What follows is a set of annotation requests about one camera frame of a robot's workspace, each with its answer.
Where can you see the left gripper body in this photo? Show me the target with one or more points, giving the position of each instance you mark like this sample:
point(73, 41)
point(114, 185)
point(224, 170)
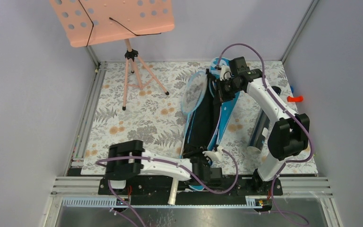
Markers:
point(205, 157)

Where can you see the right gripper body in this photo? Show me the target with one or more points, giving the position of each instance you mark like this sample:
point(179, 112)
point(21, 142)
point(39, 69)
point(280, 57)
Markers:
point(227, 88)

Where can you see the blue racket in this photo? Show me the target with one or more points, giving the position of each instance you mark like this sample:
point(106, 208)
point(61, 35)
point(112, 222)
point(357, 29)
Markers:
point(192, 97)

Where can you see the blue racket cover bag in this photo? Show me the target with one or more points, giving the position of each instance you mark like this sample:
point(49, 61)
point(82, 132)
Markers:
point(210, 119)

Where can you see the black shuttlecock tube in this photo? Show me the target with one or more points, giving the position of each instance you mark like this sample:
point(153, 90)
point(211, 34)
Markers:
point(259, 133)

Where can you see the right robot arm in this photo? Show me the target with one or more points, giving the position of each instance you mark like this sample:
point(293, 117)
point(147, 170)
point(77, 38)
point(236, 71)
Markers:
point(290, 132)

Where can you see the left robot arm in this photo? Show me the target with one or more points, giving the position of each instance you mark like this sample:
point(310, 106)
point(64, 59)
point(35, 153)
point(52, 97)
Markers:
point(128, 159)

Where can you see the pink music stand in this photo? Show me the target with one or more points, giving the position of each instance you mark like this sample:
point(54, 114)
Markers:
point(90, 22)

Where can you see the black front rail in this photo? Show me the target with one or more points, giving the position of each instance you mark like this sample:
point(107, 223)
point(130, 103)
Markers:
point(155, 190)

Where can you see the red clip on wall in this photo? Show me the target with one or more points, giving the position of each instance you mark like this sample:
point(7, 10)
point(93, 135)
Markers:
point(294, 99)

